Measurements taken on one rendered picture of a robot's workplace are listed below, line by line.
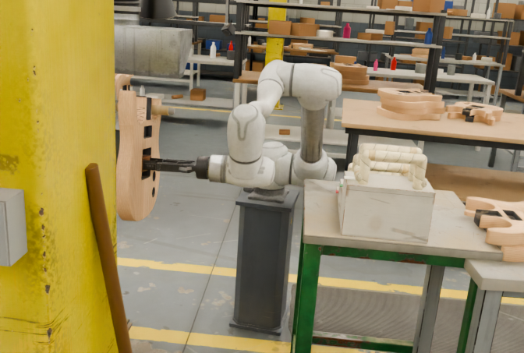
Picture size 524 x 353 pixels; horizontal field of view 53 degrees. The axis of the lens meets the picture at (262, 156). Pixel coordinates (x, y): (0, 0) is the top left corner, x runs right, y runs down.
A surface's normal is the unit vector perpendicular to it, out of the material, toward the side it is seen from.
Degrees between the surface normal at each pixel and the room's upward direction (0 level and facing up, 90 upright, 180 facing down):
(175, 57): 90
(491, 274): 0
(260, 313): 90
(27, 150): 90
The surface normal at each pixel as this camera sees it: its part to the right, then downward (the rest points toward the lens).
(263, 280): -0.21, 0.25
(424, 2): -0.68, 0.16
